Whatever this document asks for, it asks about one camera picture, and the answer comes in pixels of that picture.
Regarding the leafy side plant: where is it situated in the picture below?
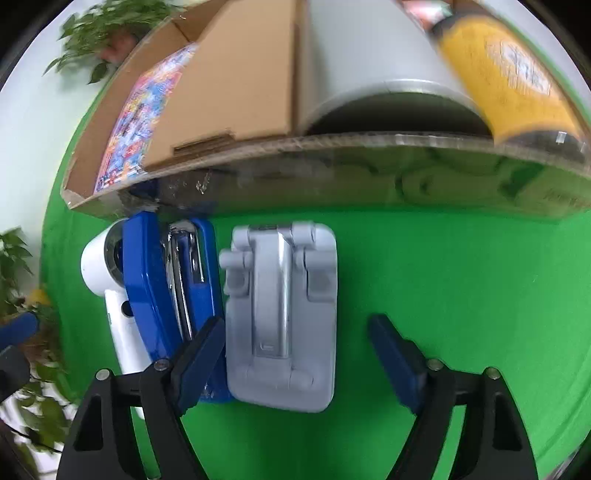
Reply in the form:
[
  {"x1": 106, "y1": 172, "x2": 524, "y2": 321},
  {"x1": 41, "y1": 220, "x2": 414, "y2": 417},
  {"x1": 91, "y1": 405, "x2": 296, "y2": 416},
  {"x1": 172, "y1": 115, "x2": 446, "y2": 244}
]
[{"x1": 0, "y1": 226, "x2": 80, "y2": 462}]

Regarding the long brown carton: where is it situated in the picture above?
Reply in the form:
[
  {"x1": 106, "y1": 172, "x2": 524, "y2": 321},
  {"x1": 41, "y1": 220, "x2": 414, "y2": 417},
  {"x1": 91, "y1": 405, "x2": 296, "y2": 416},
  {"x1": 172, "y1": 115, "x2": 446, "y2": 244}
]
[{"x1": 139, "y1": 0, "x2": 299, "y2": 171}]

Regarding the potted green plant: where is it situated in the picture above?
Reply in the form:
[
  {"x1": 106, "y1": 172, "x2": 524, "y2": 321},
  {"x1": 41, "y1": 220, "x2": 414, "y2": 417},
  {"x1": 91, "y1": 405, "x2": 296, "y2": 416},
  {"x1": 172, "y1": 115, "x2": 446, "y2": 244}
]
[{"x1": 44, "y1": 0, "x2": 185, "y2": 85}]

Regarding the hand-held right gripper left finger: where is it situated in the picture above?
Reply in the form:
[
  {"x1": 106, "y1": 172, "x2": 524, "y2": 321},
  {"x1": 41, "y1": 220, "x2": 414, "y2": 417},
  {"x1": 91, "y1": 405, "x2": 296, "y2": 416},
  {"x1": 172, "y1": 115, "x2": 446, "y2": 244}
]
[{"x1": 55, "y1": 316, "x2": 227, "y2": 480}]

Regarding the blue stapler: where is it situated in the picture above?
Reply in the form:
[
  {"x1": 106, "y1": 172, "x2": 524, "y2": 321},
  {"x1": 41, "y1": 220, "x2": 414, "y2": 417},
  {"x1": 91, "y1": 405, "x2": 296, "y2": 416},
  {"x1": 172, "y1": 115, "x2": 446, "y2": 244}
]
[{"x1": 122, "y1": 211, "x2": 232, "y2": 405}]

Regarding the cardboard box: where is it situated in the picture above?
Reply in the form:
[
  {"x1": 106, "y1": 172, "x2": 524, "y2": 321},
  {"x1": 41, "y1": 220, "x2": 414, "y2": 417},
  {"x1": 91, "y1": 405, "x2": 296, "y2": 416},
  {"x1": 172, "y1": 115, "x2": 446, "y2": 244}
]
[{"x1": 61, "y1": 0, "x2": 591, "y2": 225}]

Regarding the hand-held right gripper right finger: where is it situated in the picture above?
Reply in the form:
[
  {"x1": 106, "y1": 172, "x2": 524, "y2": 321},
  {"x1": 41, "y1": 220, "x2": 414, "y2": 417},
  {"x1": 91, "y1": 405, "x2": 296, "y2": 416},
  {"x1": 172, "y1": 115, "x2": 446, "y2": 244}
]
[{"x1": 367, "y1": 314, "x2": 539, "y2": 480}]

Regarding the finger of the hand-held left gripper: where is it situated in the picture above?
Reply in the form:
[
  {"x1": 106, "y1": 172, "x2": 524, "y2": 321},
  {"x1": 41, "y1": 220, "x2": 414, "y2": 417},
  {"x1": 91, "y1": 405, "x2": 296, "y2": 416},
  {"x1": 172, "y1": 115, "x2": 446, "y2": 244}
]
[{"x1": 0, "y1": 311, "x2": 40, "y2": 348}]

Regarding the grey folding phone stand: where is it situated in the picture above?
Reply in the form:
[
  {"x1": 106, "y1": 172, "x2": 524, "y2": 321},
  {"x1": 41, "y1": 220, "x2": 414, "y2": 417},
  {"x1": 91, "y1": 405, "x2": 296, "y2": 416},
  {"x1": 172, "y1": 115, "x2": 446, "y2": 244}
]
[{"x1": 218, "y1": 220, "x2": 338, "y2": 413}]

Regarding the green table cloth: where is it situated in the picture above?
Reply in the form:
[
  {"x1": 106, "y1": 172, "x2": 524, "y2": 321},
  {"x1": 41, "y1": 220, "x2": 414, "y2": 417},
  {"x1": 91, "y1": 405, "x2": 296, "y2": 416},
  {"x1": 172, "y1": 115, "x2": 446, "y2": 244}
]
[{"x1": 39, "y1": 83, "x2": 591, "y2": 480}]

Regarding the white hair dryer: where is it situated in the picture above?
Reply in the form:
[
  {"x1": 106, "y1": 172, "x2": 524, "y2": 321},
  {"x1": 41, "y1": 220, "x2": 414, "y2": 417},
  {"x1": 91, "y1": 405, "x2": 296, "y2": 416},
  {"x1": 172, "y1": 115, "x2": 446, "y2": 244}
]
[{"x1": 81, "y1": 219, "x2": 160, "y2": 418}]

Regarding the yellow can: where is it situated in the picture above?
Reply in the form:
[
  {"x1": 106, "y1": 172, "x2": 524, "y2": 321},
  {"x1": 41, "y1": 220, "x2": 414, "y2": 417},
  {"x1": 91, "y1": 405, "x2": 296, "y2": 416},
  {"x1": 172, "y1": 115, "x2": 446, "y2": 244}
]
[{"x1": 429, "y1": 9, "x2": 590, "y2": 151}]

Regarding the colourful printed book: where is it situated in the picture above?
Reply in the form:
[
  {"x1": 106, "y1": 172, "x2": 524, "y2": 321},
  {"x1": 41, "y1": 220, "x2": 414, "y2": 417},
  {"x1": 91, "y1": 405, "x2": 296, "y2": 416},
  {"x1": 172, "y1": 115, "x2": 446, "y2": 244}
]
[{"x1": 95, "y1": 43, "x2": 198, "y2": 195}]

